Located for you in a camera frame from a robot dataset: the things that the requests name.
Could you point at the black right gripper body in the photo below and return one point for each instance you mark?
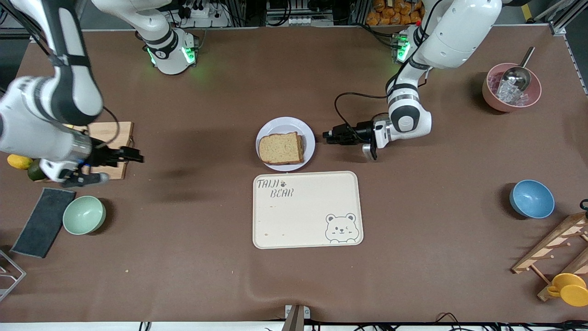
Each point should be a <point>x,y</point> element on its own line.
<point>103,156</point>

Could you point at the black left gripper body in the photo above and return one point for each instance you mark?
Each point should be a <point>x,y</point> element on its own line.
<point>359,133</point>

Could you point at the pale lilac round plate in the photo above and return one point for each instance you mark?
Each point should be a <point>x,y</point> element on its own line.
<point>285,126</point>

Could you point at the plain toast bread slice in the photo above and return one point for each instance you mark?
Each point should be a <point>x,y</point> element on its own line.
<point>279,148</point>

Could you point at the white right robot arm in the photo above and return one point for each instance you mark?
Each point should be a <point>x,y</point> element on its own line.
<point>41,124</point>

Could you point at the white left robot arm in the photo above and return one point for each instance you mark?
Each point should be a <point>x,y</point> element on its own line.
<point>452,37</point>

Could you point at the wooden cutting board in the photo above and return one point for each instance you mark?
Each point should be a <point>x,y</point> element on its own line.
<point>117,133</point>

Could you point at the mint green bowl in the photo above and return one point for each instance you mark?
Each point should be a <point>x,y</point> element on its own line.
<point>84,215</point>

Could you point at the dark green lime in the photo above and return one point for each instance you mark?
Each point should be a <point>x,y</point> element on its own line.
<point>34,172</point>

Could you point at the cream bear print tray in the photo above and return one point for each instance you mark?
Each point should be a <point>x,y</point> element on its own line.
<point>303,216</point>

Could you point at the yellow lemon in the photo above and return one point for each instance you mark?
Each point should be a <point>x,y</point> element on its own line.
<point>18,161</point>

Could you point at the dark grey cloth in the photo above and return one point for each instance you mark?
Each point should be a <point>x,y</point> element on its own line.
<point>42,223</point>

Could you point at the orange pastries pile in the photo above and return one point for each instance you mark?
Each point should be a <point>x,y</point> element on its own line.
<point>390,14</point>

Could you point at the pink bowl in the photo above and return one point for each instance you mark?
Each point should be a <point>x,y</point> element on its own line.
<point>491,99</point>

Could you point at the white power strip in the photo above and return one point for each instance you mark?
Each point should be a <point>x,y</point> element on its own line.
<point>204,16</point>

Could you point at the clear ice cubes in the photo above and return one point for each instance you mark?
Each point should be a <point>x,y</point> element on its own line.
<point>510,94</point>

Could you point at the metal scoop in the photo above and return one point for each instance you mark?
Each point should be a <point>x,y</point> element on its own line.
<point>517,76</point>

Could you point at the blue bowl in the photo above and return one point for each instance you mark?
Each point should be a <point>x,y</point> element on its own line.
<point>532,199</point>

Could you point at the wooden peg rack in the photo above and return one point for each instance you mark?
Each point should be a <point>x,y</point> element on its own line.
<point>551,246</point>

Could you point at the yellow cup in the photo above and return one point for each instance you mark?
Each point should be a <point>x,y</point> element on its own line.
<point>569,289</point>

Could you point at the aluminium frame rail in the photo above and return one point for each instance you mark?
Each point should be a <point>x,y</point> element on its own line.
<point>558,23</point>
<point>14,30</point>

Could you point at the grey metal bracket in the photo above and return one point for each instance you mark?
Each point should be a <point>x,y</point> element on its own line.
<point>296,319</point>

